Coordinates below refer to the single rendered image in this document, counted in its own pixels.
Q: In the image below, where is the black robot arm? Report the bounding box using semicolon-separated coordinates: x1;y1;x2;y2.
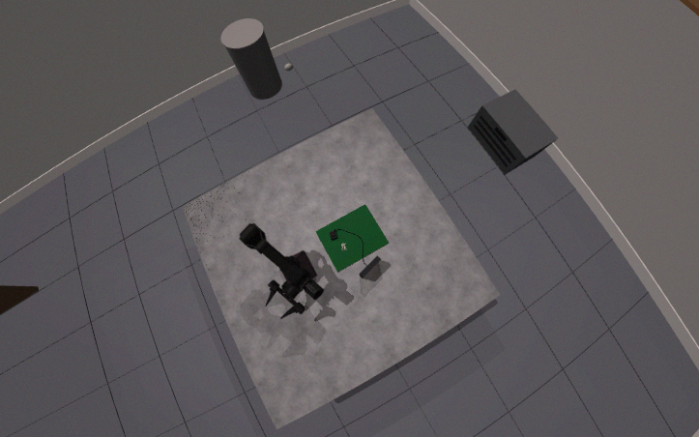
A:
239;224;323;300

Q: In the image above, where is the green circuit board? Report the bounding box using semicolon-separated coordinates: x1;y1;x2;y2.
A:
315;204;389;272

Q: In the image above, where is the black cooling fan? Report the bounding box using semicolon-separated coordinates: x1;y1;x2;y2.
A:
360;256;381;277

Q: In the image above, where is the black connector plug with cable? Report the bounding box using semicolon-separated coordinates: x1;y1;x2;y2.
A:
330;229;364;255

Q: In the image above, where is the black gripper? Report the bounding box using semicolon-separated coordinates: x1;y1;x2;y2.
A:
266;280;305;319

